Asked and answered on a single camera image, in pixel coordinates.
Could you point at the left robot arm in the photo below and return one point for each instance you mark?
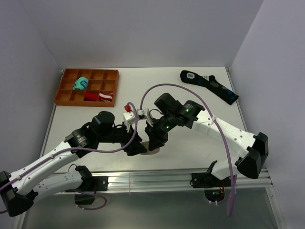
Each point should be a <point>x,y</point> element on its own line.
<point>19,190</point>

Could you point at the aluminium rail frame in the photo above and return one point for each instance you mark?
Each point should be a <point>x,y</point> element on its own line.
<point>145,188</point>

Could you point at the black blue patterned sock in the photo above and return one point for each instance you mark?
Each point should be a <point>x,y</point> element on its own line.
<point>209,82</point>

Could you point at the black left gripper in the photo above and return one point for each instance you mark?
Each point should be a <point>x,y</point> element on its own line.
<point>137,147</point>

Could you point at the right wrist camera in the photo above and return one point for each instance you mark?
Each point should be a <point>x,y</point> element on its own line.
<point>144,114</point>

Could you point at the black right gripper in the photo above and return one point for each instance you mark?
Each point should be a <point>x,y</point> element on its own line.
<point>155,142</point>

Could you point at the orange compartment tray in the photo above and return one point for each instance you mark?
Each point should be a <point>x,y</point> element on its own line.
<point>100,81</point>

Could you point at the rolled teal sock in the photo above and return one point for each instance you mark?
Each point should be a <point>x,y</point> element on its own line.
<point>81,84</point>

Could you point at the rolled red white striped sock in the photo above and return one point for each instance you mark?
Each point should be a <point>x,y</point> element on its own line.
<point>105,97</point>

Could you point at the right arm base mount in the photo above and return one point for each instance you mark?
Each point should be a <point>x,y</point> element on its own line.
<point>214,189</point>

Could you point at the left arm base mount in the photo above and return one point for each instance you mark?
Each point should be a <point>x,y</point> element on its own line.
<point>87,193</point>

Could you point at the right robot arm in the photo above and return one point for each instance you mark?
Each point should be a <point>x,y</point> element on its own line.
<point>251,150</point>

